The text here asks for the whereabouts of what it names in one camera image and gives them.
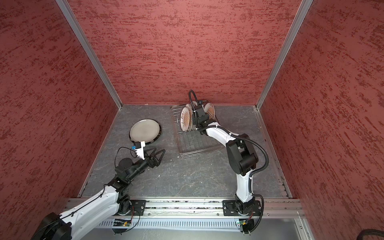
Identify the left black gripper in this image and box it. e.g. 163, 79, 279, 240
127, 146, 166, 182

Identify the black striped rim plate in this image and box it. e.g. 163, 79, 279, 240
128, 119, 162, 145

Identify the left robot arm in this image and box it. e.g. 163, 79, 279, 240
32, 148, 166, 240

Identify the back orange sunburst plate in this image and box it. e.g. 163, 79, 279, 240
204, 102, 216, 120

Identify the orange sunburst plate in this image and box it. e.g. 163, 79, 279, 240
180, 107, 192, 132
186, 104, 196, 132
204, 102, 216, 120

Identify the left connector board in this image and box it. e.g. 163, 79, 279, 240
113, 219, 132, 227

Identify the connector board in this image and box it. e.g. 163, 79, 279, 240
238, 219, 255, 234
113, 219, 132, 227

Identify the right connector board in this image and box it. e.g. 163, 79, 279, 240
238, 219, 255, 234

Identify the right corner aluminium profile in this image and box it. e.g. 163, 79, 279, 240
256, 0, 313, 111

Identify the corner aluminium profile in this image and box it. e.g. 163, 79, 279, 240
256, 0, 313, 111
56, 0, 124, 110

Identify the left corner aluminium profile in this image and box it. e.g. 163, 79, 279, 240
56, 0, 124, 110

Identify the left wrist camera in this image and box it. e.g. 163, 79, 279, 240
132, 141, 146, 160

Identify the wire dish rack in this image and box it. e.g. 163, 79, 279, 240
171, 105, 224, 158

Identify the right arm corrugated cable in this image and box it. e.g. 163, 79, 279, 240
188, 89, 270, 233

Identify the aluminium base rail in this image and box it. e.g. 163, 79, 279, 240
64, 198, 314, 240

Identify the black hose at corner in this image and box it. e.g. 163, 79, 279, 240
356, 228, 384, 240

